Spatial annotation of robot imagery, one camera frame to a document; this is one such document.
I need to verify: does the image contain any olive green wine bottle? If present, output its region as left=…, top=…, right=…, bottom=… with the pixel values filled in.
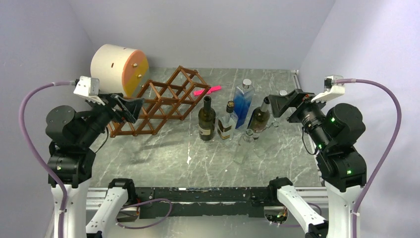
left=247, top=97, right=270, bottom=140

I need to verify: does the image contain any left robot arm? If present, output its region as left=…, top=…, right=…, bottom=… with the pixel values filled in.
left=46, top=93, right=145, bottom=238

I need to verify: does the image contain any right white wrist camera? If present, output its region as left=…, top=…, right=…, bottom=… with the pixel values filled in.
left=311, top=75, right=345, bottom=103

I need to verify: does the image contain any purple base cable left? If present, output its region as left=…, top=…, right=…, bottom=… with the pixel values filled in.
left=115, top=198, right=173, bottom=230

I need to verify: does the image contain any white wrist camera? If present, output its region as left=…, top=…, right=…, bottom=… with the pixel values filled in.
left=311, top=75, right=345, bottom=103
left=73, top=76, right=104, bottom=105

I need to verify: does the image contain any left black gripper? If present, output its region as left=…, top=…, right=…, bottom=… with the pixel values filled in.
left=78, top=92, right=145, bottom=145

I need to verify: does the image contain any black base bar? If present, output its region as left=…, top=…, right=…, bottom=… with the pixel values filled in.
left=136, top=187, right=282, bottom=218

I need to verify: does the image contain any dark green wine bottle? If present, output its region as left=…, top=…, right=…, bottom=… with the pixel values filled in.
left=198, top=96, right=216, bottom=141

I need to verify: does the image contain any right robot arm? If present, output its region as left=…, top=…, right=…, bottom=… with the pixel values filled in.
left=267, top=89, right=367, bottom=238

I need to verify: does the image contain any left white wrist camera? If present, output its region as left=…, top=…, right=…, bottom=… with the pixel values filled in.
left=73, top=76, right=104, bottom=105

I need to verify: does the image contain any clear slim glass bottle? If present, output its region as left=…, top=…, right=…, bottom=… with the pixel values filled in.
left=233, top=129, right=254, bottom=164

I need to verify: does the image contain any cream cylinder with orange face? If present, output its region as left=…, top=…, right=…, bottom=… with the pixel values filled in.
left=90, top=44, right=150, bottom=97

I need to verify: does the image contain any clear bottle white cap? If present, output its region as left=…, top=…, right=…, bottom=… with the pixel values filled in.
left=269, top=90, right=288, bottom=109

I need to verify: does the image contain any brown wooden wine rack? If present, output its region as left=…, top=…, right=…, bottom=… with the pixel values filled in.
left=108, top=66, right=211, bottom=138

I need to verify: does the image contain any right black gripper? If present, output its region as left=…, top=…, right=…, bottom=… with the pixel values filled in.
left=267, top=87, right=331, bottom=149

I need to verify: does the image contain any blue glass bottle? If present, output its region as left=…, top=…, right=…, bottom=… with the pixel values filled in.
left=233, top=79, right=255, bottom=129

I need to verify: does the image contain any clear square liquor bottle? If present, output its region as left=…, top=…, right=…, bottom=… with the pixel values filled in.
left=217, top=101, right=238, bottom=140

